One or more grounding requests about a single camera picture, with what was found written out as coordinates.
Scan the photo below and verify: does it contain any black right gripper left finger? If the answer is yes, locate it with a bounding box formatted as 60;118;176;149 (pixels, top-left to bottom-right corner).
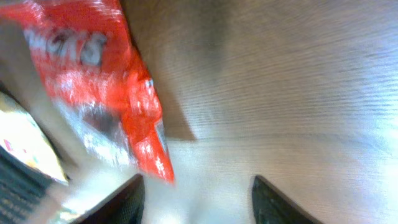
72;174;146;224

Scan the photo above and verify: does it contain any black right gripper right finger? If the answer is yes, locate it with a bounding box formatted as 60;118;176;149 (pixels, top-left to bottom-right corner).
251;175;321;224

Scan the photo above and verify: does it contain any cream snack bag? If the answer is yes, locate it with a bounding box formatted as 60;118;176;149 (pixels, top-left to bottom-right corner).
1;92;68;223

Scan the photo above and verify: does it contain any red jerky bag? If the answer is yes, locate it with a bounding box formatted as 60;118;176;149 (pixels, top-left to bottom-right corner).
1;0;175;183

